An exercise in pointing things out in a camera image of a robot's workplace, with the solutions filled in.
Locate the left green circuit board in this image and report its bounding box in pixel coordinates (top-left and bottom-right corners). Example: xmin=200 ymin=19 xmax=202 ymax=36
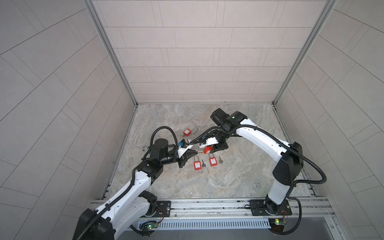
xmin=140 ymin=221 xmax=159 ymax=232

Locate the right green circuit board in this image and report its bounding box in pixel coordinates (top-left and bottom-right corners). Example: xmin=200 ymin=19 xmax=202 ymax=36
xmin=268 ymin=219 xmax=287 ymax=234

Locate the green circuit board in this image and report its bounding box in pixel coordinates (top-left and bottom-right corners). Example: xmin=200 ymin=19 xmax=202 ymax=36
xmin=268 ymin=219 xmax=287 ymax=234
xmin=140 ymin=221 xmax=159 ymax=232

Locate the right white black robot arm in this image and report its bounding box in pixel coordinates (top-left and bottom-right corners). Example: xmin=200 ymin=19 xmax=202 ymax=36
xmin=177 ymin=108 xmax=327 ymax=216

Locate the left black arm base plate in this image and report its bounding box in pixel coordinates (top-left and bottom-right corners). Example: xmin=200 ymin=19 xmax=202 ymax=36
xmin=143 ymin=201 xmax=172 ymax=218

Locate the white slotted cable duct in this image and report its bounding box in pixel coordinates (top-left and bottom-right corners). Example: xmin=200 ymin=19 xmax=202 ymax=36
xmin=136 ymin=219 xmax=271 ymax=231

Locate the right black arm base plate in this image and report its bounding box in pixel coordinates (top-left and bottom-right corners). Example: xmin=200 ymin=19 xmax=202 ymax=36
xmin=249 ymin=199 xmax=292 ymax=216

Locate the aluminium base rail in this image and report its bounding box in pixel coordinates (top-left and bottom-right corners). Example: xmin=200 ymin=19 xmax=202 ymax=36
xmin=133 ymin=197 xmax=335 ymax=227

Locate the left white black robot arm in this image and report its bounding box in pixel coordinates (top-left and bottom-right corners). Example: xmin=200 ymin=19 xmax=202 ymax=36
xmin=73 ymin=134 xmax=198 ymax=240

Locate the red padlock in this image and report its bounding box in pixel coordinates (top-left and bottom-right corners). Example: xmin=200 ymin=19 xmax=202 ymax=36
xmin=183 ymin=127 xmax=199 ymax=137
xmin=209 ymin=154 xmax=218 ymax=167
xmin=198 ymin=146 xmax=213 ymax=155
xmin=194 ymin=155 xmax=202 ymax=171

